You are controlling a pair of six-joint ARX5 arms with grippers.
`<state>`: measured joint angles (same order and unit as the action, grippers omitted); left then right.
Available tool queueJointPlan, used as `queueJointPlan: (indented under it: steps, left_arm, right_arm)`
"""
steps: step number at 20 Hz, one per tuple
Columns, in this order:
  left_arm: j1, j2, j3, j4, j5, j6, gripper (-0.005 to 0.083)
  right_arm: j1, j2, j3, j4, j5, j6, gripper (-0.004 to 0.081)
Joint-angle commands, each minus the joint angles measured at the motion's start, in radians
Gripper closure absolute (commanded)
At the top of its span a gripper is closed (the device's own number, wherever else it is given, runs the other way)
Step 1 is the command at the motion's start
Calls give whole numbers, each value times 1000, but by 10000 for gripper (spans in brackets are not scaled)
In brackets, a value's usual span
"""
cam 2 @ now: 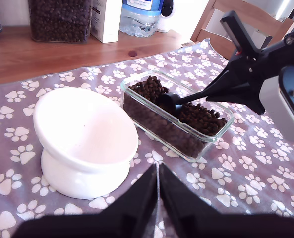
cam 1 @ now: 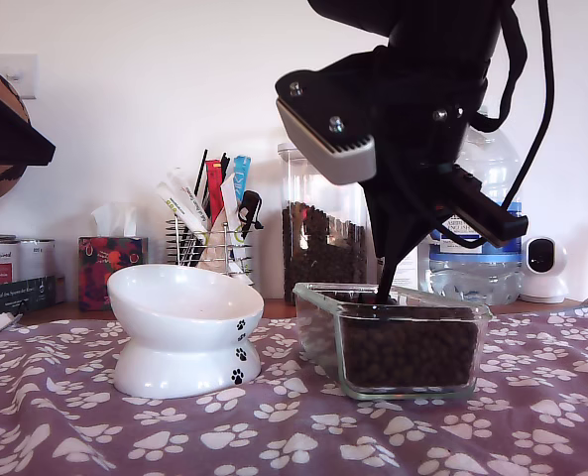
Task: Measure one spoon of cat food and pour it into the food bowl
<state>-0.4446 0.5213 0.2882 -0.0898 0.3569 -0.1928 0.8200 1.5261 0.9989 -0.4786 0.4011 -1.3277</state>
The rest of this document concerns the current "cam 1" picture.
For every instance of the plain white stick sachet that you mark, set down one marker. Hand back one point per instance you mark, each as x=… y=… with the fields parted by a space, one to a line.
x=229 y=198

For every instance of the thin black straw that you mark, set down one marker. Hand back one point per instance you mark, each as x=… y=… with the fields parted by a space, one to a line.
x=201 y=168

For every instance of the white printed carton box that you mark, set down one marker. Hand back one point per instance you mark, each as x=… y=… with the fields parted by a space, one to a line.
x=407 y=273

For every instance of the large blue-label water bottle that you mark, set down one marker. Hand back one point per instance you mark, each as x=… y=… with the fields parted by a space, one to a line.
x=472 y=277

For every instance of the purple paw-print tablecloth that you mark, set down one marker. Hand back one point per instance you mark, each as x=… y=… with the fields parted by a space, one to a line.
x=293 y=436

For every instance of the tall clear white-lidded storage jar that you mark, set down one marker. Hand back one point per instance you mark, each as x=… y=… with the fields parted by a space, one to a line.
x=323 y=258

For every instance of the white ceramic paw-print cat bowl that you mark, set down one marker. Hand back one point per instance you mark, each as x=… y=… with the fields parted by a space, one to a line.
x=174 y=307

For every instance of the white wall switch plate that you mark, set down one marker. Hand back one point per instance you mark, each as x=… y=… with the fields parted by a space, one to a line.
x=26 y=74

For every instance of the rectangular clear glass container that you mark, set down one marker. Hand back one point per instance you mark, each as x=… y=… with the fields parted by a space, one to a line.
x=402 y=347

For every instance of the white sachet with green print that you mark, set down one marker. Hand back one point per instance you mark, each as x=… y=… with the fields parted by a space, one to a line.
x=174 y=208

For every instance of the small brown box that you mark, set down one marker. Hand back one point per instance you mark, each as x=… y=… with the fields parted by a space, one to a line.
x=61 y=290

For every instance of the brown cat food kibble mass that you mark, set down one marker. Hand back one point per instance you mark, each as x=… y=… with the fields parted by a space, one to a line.
x=323 y=263
x=407 y=347

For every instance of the white paper tissue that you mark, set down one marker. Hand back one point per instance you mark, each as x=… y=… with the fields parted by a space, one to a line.
x=115 y=218

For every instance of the blue stick sachet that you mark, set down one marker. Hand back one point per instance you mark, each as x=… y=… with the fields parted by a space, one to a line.
x=241 y=173

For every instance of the black plastic measuring spoon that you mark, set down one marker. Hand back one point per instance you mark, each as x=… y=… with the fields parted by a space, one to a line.
x=388 y=280

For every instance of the small white round camera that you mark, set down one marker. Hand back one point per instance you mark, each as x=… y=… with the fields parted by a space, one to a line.
x=544 y=277

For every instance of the plain silver tin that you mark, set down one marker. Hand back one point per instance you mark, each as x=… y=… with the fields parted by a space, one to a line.
x=38 y=258

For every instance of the white sachet with dark text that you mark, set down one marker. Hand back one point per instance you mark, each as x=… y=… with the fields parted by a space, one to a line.
x=183 y=187

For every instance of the red stick sachet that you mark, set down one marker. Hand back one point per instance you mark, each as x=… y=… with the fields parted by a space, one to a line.
x=214 y=188

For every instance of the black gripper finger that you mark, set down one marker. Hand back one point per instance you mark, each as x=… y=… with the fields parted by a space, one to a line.
x=422 y=220
x=388 y=218
x=6 y=144

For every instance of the floral red tissue box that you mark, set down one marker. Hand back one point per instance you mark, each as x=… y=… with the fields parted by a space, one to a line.
x=110 y=268

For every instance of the dark green flat box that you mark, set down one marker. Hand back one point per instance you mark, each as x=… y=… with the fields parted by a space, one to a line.
x=16 y=297

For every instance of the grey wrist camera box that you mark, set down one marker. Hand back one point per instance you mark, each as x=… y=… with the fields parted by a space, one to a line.
x=343 y=163

